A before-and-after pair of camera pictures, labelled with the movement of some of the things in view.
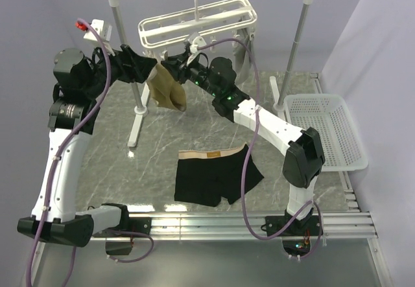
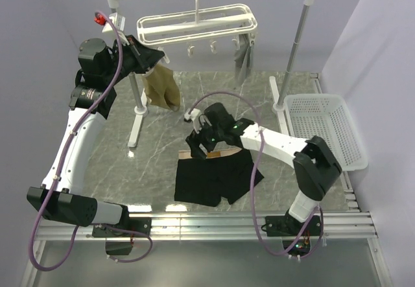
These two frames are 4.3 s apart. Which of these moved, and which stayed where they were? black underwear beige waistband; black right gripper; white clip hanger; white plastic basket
Moved: black right gripper; white clip hanger
Stayed: white plastic basket; black underwear beige waistband
